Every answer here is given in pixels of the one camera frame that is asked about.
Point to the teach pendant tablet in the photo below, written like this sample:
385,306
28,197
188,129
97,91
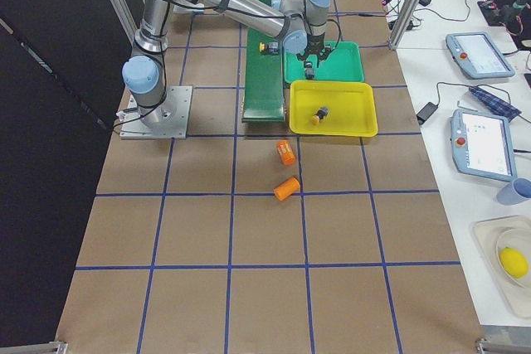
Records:
481,145

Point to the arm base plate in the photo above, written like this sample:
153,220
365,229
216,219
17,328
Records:
169,120

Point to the blue cup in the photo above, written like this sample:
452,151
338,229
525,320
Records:
515,192

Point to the beige tray with plate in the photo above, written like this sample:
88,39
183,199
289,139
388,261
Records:
504,244

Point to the green conveyor belt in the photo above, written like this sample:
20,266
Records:
263,98

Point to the plain orange cylinder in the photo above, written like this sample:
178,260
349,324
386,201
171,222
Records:
287,188

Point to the green tray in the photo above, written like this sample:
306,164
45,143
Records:
343,64

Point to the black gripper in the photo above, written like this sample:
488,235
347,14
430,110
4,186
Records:
316,46

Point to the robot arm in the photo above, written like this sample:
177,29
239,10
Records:
299,25

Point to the blue checkered cloth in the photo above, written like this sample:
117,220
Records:
495,104

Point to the yellow lemon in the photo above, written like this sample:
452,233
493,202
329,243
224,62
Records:
513,262

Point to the yellow push button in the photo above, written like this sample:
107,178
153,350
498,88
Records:
319,115
269,48

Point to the yellow tray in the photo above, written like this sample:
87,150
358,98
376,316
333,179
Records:
352,110

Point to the orange cylinder with 4680 print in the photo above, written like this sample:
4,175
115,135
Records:
287,156

